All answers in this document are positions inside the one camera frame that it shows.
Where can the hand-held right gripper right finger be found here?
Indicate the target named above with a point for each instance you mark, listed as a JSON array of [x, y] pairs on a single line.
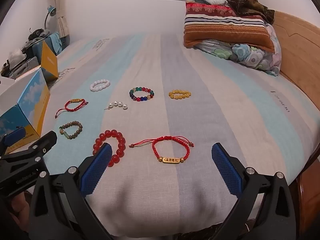
[[227, 172]]

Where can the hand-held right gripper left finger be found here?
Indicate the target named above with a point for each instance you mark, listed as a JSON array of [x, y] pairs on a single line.
[[96, 170]]

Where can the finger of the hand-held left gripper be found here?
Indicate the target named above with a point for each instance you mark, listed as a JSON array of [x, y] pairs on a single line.
[[13, 135], [46, 142]]

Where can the person's left hand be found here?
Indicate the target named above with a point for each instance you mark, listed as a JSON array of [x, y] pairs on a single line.
[[21, 205]]

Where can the sky printed box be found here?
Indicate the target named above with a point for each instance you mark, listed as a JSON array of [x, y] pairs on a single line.
[[27, 110]]

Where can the white box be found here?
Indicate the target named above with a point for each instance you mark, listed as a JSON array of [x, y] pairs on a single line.
[[12, 87]]

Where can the pearl earring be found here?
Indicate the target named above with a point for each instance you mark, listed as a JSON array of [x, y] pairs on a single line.
[[116, 104]]

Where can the grey case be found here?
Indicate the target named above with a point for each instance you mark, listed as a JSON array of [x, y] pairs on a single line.
[[25, 62]]

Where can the yellow cardboard box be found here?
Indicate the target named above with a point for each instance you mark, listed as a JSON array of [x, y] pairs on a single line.
[[48, 62]]

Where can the teal cloth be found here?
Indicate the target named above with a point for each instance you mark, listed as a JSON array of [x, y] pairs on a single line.
[[55, 42]]

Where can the striped bed sheet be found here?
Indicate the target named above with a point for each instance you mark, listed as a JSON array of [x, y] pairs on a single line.
[[160, 67]]

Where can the floral quilt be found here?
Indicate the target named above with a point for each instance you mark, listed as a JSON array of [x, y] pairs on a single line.
[[250, 53]]

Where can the blue desk lamp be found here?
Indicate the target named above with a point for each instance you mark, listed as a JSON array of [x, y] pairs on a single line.
[[50, 11]]

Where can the beige curtain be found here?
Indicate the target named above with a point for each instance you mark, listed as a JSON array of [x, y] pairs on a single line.
[[61, 10]]

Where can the striped folded blankets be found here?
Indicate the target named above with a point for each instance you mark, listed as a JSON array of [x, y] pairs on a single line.
[[220, 27]]

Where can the brown cloth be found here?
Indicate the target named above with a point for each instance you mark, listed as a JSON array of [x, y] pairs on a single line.
[[245, 0]]

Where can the wooden bed frame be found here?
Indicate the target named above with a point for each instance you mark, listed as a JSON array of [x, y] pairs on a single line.
[[297, 55]]

